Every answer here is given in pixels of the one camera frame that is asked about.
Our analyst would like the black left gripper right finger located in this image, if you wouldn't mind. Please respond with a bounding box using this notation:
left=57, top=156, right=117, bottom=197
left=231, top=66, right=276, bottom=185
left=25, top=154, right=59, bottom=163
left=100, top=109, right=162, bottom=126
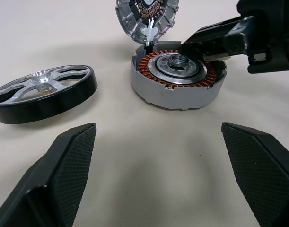
left=220, top=122, right=289, bottom=227

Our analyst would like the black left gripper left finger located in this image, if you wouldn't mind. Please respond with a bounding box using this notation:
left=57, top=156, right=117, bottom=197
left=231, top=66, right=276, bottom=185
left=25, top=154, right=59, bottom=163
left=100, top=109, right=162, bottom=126
left=0, top=122, right=97, bottom=227

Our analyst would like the black rimmed silver spoked rotor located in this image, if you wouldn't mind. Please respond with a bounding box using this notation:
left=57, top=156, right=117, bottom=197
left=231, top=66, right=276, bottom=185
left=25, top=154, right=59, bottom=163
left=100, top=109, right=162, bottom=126
left=0, top=64, right=98, bottom=124

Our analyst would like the grey round motor housing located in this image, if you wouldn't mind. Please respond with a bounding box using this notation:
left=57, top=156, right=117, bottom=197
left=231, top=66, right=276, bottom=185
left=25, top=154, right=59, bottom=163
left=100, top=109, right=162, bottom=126
left=131, top=40, right=228, bottom=111

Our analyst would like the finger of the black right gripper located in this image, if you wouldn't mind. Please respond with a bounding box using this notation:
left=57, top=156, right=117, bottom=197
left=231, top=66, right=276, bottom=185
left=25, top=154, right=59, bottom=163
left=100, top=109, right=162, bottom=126
left=180, top=17, right=252, bottom=59
left=182, top=15, right=253, bottom=44

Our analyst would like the silver hinged motor lid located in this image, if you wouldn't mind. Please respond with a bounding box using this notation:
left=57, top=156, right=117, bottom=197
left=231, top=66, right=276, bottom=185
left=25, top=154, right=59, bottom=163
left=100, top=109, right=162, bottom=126
left=114, top=0, right=180, bottom=47

